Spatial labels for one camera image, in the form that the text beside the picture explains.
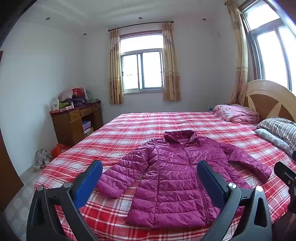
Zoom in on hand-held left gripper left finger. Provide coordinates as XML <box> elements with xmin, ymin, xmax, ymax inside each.
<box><xmin>26</xmin><ymin>159</ymin><xmax>103</xmax><ymax>241</ymax></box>

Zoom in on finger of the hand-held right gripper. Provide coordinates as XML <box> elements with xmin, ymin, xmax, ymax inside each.
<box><xmin>274</xmin><ymin>161</ymin><xmax>296</xmax><ymax>213</ymax></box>

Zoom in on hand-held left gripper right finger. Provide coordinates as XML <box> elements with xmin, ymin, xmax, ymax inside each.
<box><xmin>196</xmin><ymin>160</ymin><xmax>273</xmax><ymax>241</ymax></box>

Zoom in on magenta quilted down jacket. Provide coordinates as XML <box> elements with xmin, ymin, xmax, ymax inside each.
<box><xmin>96</xmin><ymin>130</ymin><xmax>272</xmax><ymax>230</ymax></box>

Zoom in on dark purple clothes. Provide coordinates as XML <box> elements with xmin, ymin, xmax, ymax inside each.
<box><xmin>66</xmin><ymin>97</ymin><xmax>87</xmax><ymax>107</ymax></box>

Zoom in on grey floral pillow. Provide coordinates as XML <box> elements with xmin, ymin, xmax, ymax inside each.
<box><xmin>254</xmin><ymin>128</ymin><xmax>294</xmax><ymax>158</ymax></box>

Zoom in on striped pillow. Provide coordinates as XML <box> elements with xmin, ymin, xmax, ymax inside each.
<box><xmin>255</xmin><ymin>116</ymin><xmax>296</xmax><ymax>149</ymax></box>

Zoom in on red plastic bag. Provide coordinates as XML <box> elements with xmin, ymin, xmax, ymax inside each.
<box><xmin>51</xmin><ymin>143</ymin><xmax>71</xmax><ymax>158</ymax></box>

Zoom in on patterned grey bag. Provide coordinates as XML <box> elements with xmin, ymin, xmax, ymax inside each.
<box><xmin>33</xmin><ymin>149</ymin><xmax>54</xmax><ymax>169</ymax></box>

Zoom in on brown wooden desk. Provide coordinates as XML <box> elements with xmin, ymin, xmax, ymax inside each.
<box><xmin>49</xmin><ymin>100</ymin><xmax>104</xmax><ymax>147</ymax></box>

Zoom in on bed with red plaid sheet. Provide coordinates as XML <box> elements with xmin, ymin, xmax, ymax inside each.
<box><xmin>34</xmin><ymin>111</ymin><xmax>296</xmax><ymax>241</ymax></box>

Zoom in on pink floral blanket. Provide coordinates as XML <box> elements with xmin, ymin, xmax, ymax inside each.
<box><xmin>213</xmin><ymin>104</ymin><xmax>260</xmax><ymax>124</ymax></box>

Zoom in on cream wooden headboard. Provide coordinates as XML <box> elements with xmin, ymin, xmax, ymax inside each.
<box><xmin>245</xmin><ymin>79</ymin><xmax>296</xmax><ymax>123</ymax></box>

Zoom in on pale cloth pile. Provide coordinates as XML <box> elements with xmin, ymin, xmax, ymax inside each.
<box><xmin>58</xmin><ymin>89</ymin><xmax>74</xmax><ymax>102</ymax></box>

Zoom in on beige patterned curtain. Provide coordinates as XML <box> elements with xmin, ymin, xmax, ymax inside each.
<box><xmin>109</xmin><ymin>29</ymin><xmax>124</xmax><ymax>105</ymax></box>
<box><xmin>162</xmin><ymin>22</ymin><xmax>182</xmax><ymax>102</ymax></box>
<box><xmin>225</xmin><ymin>0</ymin><xmax>249</xmax><ymax>106</ymax></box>

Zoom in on large side window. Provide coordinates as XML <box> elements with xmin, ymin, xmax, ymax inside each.
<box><xmin>239</xmin><ymin>0</ymin><xmax>296</xmax><ymax>91</ymax></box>

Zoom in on sliding window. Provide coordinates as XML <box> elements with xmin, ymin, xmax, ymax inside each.
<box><xmin>120</xmin><ymin>34</ymin><xmax>165</xmax><ymax>93</ymax></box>

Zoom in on dark curtain rod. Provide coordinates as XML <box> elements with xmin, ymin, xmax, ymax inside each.
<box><xmin>108</xmin><ymin>21</ymin><xmax>174</xmax><ymax>32</ymax></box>

